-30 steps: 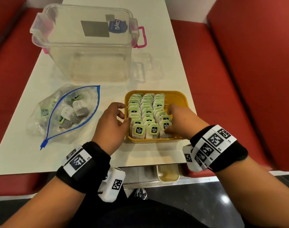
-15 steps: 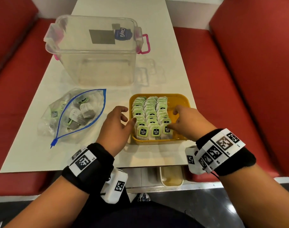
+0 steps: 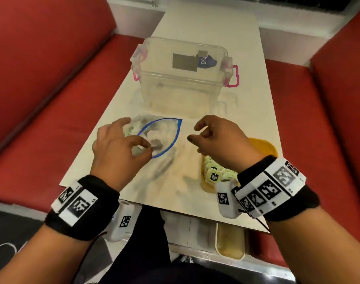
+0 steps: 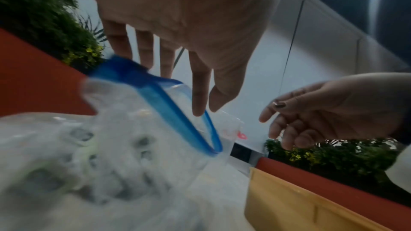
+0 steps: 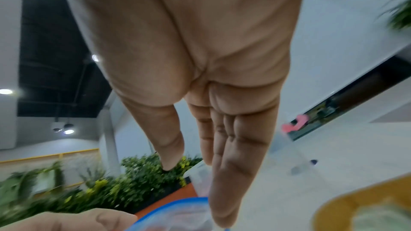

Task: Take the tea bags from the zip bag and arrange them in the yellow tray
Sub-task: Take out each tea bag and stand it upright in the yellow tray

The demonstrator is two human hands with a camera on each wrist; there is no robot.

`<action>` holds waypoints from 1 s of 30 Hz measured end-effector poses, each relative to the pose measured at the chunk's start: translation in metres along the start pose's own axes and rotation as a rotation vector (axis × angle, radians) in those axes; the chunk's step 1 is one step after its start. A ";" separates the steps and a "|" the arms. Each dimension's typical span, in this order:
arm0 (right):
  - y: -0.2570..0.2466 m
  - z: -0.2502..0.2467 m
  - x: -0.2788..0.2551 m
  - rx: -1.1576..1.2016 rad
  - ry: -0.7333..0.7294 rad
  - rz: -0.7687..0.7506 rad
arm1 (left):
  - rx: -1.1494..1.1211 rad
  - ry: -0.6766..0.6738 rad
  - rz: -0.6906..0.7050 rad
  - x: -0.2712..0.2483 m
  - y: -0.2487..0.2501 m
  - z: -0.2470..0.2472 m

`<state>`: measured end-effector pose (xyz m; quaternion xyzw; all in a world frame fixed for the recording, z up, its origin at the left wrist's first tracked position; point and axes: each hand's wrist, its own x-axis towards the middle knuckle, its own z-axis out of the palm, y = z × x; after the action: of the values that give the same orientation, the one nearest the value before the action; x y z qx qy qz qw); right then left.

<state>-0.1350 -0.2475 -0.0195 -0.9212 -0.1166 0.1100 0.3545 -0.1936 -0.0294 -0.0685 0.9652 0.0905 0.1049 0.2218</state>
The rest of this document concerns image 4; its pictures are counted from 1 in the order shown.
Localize person's right hand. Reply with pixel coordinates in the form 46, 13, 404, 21
258, 72, 411, 151

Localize person's left hand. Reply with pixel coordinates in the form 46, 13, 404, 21
78, 0, 292, 118

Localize clear zip bag blue seal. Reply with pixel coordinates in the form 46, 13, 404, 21
0, 55, 224, 231

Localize yellow tray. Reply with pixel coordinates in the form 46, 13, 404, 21
244, 167, 386, 231

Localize white sachets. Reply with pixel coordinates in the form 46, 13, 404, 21
0, 118, 180, 205

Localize red bench seat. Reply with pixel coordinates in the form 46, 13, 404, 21
256, 157, 411, 231
0, 28, 97, 118

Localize dark glass window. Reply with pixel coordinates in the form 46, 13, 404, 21
229, 142, 267, 169

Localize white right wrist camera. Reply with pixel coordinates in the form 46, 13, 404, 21
385, 146, 411, 195

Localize clear storage box pink handles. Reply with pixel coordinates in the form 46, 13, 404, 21
205, 109, 248, 169

